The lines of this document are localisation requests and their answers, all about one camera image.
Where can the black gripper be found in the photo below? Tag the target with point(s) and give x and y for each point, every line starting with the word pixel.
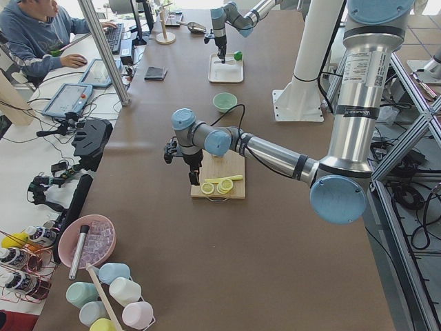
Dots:
pixel 220 42
pixel 192 161

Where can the white ceramic spoon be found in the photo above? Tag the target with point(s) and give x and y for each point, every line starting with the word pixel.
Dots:
pixel 225 62

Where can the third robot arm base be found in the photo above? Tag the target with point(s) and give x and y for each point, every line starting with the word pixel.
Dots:
pixel 427 71

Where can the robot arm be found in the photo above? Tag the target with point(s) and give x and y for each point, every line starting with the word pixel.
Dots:
pixel 244 24
pixel 338 181

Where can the light green bowl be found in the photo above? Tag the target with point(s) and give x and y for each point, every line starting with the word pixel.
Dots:
pixel 224 101

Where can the pink bowl with ice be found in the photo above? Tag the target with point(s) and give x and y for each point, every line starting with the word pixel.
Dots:
pixel 100 241

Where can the green lime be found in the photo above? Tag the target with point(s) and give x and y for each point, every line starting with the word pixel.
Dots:
pixel 238 55

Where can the lemon slice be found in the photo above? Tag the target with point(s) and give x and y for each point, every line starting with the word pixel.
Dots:
pixel 207 188

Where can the white serving tray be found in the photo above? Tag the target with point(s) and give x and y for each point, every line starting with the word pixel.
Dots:
pixel 225 73

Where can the stacked lemon slices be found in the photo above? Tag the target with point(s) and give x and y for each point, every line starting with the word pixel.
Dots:
pixel 224 187

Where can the metal ice scoop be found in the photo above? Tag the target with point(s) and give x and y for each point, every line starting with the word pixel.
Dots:
pixel 193 27

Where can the wooden cutting board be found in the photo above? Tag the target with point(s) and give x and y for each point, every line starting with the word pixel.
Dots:
pixel 214 167

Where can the yellow plastic knife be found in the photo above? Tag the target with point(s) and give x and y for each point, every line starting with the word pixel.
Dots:
pixel 218 180

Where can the wooden mug tree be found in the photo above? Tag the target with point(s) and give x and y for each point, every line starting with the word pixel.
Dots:
pixel 164 37

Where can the wine glass rack tray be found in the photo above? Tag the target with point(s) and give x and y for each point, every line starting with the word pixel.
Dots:
pixel 173 19

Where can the grey folded cloth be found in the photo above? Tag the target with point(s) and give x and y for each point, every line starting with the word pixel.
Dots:
pixel 155 73

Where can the black keyboard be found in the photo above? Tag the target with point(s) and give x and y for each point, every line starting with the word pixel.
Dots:
pixel 113 36

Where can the metal muddler stick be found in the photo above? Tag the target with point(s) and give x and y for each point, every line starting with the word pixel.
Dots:
pixel 78 252

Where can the upper teach pendant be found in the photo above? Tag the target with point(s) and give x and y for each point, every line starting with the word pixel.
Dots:
pixel 96 75

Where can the teach pendant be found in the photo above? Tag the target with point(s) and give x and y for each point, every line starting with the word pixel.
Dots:
pixel 96 75
pixel 69 98

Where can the light blue cup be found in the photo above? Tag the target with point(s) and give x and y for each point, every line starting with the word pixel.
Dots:
pixel 110 271

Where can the white cup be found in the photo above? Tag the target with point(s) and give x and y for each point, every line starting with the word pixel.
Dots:
pixel 125 291

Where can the wooden stick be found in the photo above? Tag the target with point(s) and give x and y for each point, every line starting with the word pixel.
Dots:
pixel 102 294

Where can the lower teach pendant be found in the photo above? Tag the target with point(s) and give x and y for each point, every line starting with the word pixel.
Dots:
pixel 69 98

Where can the pale pink cup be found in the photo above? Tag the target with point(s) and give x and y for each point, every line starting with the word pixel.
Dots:
pixel 138 315

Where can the mint green cup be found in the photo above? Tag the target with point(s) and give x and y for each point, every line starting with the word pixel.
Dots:
pixel 80 293

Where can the grey blue cup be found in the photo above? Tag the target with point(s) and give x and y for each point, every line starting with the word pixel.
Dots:
pixel 91 312

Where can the yellow cup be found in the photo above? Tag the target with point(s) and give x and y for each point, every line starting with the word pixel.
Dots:
pixel 102 324

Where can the yellow lemon squeezer bottle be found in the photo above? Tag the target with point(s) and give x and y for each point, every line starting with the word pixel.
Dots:
pixel 16 240

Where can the person in blue hoodie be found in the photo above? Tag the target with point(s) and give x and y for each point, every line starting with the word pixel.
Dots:
pixel 36 29

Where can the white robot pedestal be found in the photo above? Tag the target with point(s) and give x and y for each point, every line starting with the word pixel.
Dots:
pixel 300 99

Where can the aluminium frame post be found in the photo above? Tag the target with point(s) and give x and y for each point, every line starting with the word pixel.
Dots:
pixel 98 35

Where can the copper wire bottle rack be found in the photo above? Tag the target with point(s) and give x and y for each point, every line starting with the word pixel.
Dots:
pixel 26 272

